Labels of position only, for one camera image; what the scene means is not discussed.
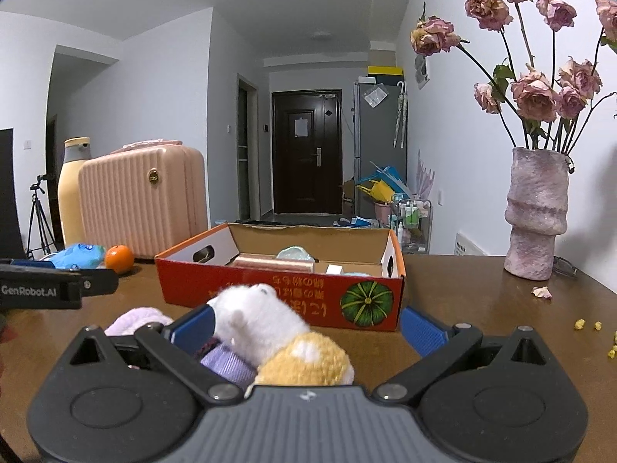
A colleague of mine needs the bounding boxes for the fallen rose petal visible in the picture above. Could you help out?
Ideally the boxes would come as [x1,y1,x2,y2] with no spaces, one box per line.
[531,286,552,300]

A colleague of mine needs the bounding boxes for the orange tangerine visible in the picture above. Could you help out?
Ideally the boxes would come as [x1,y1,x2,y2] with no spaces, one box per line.
[103,245,135,275]

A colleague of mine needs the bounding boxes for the dried pink roses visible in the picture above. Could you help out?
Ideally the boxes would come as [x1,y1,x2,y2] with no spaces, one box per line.
[439,0,606,156]

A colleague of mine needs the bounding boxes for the yellow box on refrigerator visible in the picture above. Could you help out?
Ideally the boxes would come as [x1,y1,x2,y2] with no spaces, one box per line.
[367,65,404,76]

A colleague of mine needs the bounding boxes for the lilac fluffy plush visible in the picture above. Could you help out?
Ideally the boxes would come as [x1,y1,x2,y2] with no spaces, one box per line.
[105,307,174,336]

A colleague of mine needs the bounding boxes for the white yellow plush toy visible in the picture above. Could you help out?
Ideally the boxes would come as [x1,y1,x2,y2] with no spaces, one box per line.
[208,283,354,390]

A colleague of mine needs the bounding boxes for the light blue tissue pack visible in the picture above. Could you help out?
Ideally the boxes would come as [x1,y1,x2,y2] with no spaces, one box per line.
[46,243,107,270]

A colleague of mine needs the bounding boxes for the grey refrigerator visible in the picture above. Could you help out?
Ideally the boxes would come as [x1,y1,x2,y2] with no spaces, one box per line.
[352,80,409,204]

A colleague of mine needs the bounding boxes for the black camera tripod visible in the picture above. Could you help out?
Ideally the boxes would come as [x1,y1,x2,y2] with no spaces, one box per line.
[26,174,56,259]

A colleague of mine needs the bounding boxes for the black monitor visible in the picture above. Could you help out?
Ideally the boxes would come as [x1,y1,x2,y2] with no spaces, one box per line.
[0,128,25,259]

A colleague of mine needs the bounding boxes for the dark entrance door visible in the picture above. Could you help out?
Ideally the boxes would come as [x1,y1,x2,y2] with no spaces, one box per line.
[272,90,343,214]

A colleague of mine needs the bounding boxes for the pink textured vase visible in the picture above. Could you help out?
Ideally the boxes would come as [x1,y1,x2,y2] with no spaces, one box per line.
[504,146,569,281]

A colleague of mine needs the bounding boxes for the cream thermos jug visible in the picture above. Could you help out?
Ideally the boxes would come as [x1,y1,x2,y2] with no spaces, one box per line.
[57,137,91,248]

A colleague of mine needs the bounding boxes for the wire rack with bottles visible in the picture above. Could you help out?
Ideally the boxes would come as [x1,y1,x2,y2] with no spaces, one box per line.
[389,193,433,254]

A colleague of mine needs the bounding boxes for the purple feather decoration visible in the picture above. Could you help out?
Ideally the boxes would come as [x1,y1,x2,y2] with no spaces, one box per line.
[415,152,435,201]

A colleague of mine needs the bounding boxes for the red cardboard box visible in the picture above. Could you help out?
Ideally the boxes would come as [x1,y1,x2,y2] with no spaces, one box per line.
[155,224,406,331]

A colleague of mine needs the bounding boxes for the pink ribbed hard case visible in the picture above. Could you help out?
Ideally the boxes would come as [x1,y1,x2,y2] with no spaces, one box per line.
[78,139,208,259]

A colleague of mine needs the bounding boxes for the blue yellow bags pile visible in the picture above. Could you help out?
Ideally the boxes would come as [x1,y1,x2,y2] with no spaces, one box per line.
[356,165,412,204]

